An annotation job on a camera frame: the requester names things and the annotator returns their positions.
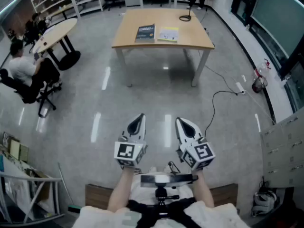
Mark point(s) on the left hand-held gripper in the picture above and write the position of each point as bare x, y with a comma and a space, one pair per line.
124, 151

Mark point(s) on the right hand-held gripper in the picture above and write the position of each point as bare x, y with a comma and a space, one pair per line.
202, 153

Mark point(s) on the dark blue book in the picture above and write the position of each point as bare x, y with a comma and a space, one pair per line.
145, 33

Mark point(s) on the yellow and white book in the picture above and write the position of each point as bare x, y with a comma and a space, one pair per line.
168, 34

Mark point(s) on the person's left forearm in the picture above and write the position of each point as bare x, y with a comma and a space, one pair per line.
121, 191

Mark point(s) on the person's right forearm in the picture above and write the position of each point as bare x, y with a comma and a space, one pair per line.
204, 189

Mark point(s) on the brown wooden bench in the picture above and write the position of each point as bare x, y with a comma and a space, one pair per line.
97, 196

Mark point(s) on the person's white top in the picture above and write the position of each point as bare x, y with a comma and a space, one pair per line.
99, 217

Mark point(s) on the clear plastic bottle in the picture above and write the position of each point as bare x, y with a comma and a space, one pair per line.
262, 69

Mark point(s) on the grey drawer cabinet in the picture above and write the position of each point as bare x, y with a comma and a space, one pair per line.
285, 151

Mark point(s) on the square wooden table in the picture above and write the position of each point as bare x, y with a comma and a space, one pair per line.
152, 16

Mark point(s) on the black desk lamp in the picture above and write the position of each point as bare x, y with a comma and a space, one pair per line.
185, 18

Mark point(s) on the cardboard box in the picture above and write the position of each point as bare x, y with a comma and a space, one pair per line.
19, 151

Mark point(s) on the round wooden table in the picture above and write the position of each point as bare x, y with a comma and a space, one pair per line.
59, 32

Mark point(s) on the white paper sheet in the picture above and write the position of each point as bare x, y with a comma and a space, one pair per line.
49, 30

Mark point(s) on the cluttered metal storage rack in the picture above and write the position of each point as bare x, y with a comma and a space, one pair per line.
19, 189

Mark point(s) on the dark framed window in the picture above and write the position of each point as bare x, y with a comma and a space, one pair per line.
278, 15

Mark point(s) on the black chest camera mount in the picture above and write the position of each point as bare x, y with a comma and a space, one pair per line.
166, 179

